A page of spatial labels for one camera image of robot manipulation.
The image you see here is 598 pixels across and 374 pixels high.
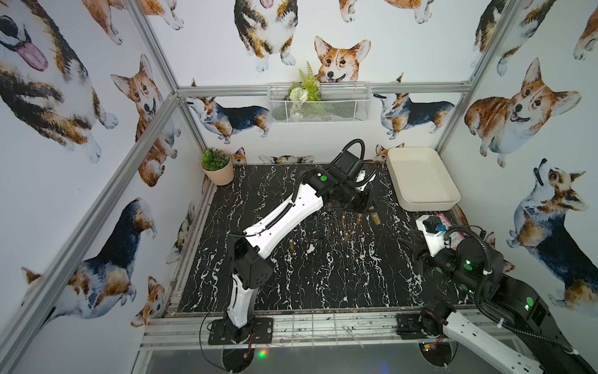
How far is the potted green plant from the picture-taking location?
1.06 metres

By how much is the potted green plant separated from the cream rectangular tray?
0.79 metres

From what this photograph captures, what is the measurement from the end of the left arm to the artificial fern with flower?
402mm

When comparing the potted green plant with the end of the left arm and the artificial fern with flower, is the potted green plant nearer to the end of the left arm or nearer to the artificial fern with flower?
the artificial fern with flower

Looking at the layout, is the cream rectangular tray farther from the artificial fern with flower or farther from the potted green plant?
the potted green plant

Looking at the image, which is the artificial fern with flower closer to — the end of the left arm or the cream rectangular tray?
the end of the left arm

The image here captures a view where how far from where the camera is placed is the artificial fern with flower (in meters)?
0.81

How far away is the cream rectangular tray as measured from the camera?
103 cm

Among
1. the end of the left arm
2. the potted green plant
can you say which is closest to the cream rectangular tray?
the end of the left arm

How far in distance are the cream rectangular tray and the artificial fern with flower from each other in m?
0.53

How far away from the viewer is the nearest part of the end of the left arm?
0.63 m

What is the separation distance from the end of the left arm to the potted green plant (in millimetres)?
669

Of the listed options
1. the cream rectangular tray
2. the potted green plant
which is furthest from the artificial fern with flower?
the cream rectangular tray

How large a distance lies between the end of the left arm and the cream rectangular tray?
43 cm

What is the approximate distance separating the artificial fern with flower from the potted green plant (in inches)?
15.8
